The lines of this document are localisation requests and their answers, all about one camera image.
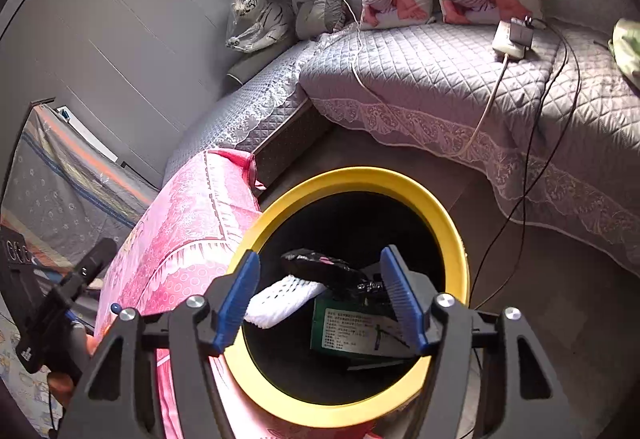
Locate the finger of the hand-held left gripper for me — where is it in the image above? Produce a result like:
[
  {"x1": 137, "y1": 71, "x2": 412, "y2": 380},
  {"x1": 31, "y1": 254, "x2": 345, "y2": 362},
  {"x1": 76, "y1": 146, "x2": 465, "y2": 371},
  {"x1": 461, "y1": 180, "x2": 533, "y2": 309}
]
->
[{"x1": 75, "y1": 238, "x2": 118, "y2": 281}]

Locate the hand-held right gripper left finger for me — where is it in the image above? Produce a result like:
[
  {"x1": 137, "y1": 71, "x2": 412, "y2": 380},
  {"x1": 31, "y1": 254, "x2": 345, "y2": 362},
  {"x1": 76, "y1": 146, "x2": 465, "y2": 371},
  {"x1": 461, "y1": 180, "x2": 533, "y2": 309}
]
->
[{"x1": 60, "y1": 249, "x2": 262, "y2": 439}]

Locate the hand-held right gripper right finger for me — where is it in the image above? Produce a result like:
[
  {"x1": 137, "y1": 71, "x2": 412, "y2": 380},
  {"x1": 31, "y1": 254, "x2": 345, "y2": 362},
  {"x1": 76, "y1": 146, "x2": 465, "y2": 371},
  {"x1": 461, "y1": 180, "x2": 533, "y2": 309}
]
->
[{"x1": 380, "y1": 245, "x2": 583, "y2": 439}]

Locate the white foam net sleeve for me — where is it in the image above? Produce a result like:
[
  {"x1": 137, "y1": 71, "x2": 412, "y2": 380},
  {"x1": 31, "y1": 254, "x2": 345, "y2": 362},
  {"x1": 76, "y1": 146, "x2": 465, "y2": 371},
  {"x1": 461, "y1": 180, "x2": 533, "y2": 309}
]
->
[{"x1": 244, "y1": 275, "x2": 326, "y2": 330}]

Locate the green white tissue pack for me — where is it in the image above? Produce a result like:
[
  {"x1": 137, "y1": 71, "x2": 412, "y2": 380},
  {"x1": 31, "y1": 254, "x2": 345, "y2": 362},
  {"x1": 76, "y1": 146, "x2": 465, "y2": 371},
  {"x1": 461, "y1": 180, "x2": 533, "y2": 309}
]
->
[{"x1": 310, "y1": 291, "x2": 416, "y2": 360}]

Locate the dark wrapper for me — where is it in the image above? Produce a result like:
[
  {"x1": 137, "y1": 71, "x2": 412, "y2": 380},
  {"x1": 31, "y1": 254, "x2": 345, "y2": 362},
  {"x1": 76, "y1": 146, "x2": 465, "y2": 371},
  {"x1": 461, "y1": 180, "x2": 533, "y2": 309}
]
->
[{"x1": 280, "y1": 249, "x2": 386, "y2": 295}]

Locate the black bin with yellow rim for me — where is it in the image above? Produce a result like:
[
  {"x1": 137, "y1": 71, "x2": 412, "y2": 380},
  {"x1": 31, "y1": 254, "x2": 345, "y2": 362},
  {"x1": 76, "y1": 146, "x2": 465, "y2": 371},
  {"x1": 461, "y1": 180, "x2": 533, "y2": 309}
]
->
[{"x1": 222, "y1": 166, "x2": 471, "y2": 430}]

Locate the person's left hand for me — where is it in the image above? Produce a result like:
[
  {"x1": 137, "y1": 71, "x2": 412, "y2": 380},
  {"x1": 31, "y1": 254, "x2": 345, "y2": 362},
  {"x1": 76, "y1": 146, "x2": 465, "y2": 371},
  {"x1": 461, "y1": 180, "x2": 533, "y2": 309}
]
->
[{"x1": 47, "y1": 330, "x2": 108, "y2": 410}]

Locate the cartoon print mat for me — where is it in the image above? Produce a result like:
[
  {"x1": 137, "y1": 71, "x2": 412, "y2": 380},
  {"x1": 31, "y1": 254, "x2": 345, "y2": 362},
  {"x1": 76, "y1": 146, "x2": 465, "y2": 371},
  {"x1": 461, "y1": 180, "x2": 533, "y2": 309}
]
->
[{"x1": 0, "y1": 314, "x2": 66, "y2": 435}]

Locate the wardrobe under striped cloth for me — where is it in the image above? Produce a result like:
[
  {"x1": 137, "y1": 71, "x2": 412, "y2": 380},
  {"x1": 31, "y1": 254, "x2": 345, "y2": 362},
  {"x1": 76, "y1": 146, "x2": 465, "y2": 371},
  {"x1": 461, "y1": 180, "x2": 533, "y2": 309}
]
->
[{"x1": 0, "y1": 104, "x2": 161, "y2": 265}]

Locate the pink floral tablecloth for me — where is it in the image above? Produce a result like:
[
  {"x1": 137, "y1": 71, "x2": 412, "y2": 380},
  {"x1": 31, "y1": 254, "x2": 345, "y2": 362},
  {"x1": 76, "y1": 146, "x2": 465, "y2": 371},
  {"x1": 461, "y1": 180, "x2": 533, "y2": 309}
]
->
[{"x1": 95, "y1": 148, "x2": 381, "y2": 439}]

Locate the grey quilted sofa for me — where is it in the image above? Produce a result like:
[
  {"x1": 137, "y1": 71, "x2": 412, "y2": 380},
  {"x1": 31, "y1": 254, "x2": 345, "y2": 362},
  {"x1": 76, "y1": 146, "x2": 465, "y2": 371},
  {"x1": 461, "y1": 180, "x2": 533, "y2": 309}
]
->
[{"x1": 162, "y1": 0, "x2": 640, "y2": 277}]

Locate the grey bolster pillow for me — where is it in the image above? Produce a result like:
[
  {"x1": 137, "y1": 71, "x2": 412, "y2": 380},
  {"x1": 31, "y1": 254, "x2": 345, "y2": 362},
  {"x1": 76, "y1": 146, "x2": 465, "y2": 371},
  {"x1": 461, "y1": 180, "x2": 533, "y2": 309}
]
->
[{"x1": 227, "y1": 52, "x2": 281, "y2": 87}]

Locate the white power adapter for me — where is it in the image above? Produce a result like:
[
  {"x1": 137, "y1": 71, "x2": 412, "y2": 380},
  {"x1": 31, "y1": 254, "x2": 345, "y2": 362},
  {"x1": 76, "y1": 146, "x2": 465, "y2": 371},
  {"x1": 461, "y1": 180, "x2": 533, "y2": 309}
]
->
[{"x1": 492, "y1": 16, "x2": 536, "y2": 61}]

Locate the tiger plush toy in bag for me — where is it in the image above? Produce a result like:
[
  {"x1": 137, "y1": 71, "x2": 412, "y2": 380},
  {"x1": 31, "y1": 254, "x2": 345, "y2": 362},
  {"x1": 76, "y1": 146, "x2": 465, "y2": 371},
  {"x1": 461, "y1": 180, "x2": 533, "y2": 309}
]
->
[{"x1": 225, "y1": 0, "x2": 296, "y2": 54}]

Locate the grey folded cushion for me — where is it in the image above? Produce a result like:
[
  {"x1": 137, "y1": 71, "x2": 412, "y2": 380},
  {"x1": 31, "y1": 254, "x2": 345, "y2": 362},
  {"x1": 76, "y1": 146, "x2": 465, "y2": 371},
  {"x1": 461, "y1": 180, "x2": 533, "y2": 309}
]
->
[{"x1": 291, "y1": 0, "x2": 351, "y2": 41}]

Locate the green cloth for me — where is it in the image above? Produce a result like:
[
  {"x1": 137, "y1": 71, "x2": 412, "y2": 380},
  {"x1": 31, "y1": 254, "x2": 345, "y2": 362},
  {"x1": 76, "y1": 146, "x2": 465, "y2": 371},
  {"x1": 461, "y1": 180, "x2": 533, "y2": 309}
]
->
[{"x1": 607, "y1": 18, "x2": 640, "y2": 90}]

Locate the thick white cable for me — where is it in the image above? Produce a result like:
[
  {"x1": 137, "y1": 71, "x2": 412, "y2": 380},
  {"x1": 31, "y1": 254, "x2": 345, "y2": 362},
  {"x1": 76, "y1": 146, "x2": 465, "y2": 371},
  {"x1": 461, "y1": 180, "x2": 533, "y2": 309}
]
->
[{"x1": 387, "y1": 56, "x2": 511, "y2": 150}]

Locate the thin white cable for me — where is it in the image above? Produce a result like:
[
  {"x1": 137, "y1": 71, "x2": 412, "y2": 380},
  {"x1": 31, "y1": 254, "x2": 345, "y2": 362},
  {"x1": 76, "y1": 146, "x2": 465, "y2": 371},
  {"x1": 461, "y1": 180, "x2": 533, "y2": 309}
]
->
[{"x1": 330, "y1": 0, "x2": 416, "y2": 130}]

